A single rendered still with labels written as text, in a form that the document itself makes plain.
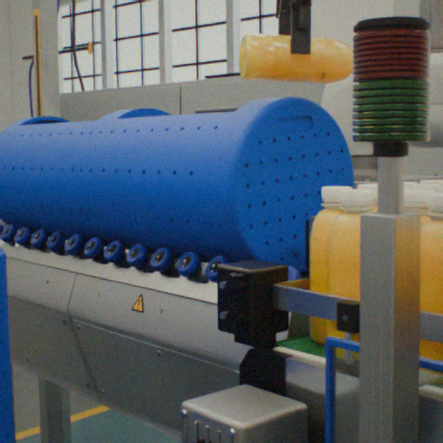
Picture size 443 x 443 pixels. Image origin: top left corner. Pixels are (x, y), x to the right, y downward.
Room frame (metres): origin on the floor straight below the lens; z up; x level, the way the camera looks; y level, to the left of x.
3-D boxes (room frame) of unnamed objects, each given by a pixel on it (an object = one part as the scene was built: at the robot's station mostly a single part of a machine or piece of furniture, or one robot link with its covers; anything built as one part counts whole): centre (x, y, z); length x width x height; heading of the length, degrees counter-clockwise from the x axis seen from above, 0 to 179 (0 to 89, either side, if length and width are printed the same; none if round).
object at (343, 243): (0.94, -0.17, 0.99); 0.07 x 0.07 x 0.19
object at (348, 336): (0.87, -0.15, 0.94); 0.03 x 0.02 x 0.08; 41
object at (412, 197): (0.91, -0.23, 1.09); 0.04 x 0.04 x 0.02
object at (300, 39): (1.18, -0.13, 1.33); 0.03 x 0.01 x 0.07; 100
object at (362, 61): (0.66, -0.15, 1.23); 0.06 x 0.06 x 0.04
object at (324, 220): (1.01, -0.15, 0.99); 0.07 x 0.07 x 0.19
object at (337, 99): (1.83, -0.33, 1.24); 0.18 x 0.16 x 0.22; 69
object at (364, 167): (1.84, -0.30, 1.10); 0.22 x 0.18 x 0.06; 59
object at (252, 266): (1.02, -0.05, 0.95); 0.10 x 0.07 x 0.10; 131
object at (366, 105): (0.66, -0.15, 1.18); 0.06 x 0.06 x 0.05
